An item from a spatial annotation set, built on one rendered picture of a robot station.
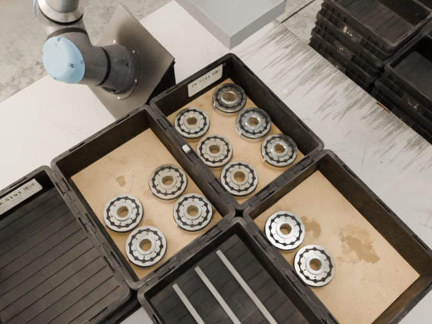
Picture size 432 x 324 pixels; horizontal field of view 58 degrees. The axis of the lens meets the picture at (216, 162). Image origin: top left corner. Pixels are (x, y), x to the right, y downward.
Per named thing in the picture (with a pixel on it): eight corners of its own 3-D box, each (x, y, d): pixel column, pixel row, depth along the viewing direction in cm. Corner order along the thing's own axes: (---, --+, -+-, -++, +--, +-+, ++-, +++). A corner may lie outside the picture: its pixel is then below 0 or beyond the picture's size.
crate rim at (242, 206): (147, 106, 110) (146, 101, 107) (231, 55, 118) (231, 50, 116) (238, 216, 97) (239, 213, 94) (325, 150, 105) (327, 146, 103)
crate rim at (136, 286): (50, 166, 101) (46, 161, 99) (147, 107, 110) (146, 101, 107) (135, 294, 88) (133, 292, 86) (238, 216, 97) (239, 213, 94)
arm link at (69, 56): (87, 93, 118) (47, 89, 106) (72, 53, 119) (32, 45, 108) (113, 74, 112) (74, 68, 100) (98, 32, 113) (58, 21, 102)
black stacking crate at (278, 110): (152, 124, 118) (147, 103, 108) (229, 76, 127) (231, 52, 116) (236, 225, 105) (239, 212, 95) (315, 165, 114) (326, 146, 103)
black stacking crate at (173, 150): (63, 180, 110) (48, 162, 100) (152, 125, 118) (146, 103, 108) (141, 298, 97) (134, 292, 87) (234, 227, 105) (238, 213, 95)
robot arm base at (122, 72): (94, 76, 129) (69, 72, 121) (113, 36, 124) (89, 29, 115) (121, 103, 124) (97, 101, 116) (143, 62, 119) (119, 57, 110)
